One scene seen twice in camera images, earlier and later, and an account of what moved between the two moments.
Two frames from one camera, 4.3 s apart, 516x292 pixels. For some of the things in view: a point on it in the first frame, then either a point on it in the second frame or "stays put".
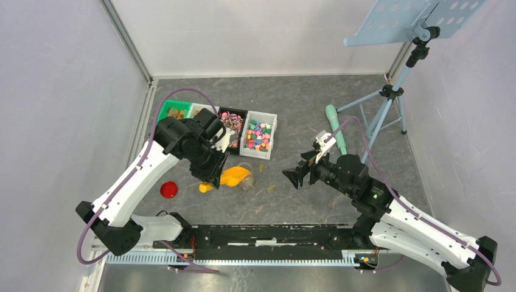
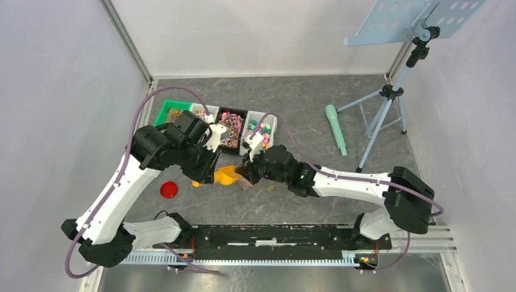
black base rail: [267, 240] stays put
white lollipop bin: [196, 107] stays put
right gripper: [310, 165] → [247, 168]
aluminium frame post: [126, 41] stays put
